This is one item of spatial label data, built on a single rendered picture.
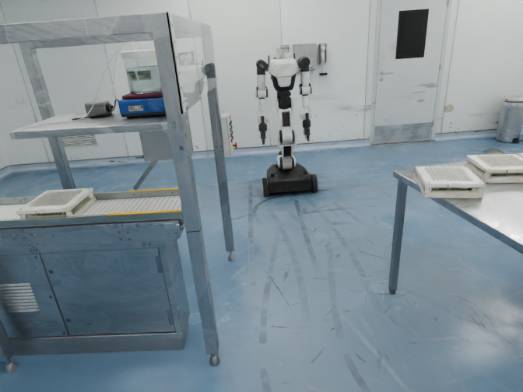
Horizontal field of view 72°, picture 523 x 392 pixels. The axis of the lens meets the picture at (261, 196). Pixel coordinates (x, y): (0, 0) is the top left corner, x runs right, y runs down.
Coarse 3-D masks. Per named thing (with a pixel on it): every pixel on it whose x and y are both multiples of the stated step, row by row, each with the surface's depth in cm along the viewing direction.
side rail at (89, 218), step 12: (60, 216) 160; (72, 216) 159; (84, 216) 159; (96, 216) 159; (108, 216) 158; (120, 216) 158; (132, 216) 158; (144, 216) 158; (156, 216) 158; (168, 216) 158; (180, 216) 158
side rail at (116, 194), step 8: (104, 192) 185; (112, 192) 184; (120, 192) 183; (128, 192) 183; (136, 192) 183; (144, 192) 183; (152, 192) 183; (160, 192) 183; (168, 192) 183; (176, 192) 183; (0, 200) 186; (8, 200) 186; (16, 200) 186; (24, 200) 186
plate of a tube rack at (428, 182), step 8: (416, 168) 181; (424, 168) 180; (464, 168) 176; (424, 176) 170; (472, 176) 166; (424, 184) 165; (432, 184) 161; (440, 184) 161; (448, 184) 160; (456, 184) 159; (464, 184) 159; (472, 184) 158; (480, 184) 158
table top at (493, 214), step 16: (400, 176) 194; (496, 192) 165; (512, 192) 164; (448, 208) 160; (464, 208) 152; (480, 208) 151; (496, 208) 150; (512, 208) 149; (480, 224) 142; (496, 224) 139; (512, 224) 138; (512, 240) 128
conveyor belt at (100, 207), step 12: (96, 204) 180; (108, 204) 179; (120, 204) 178; (132, 204) 177; (144, 204) 176; (156, 204) 175; (168, 204) 174; (180, 204) 173; (0, 216) 174; (12, 216) 173
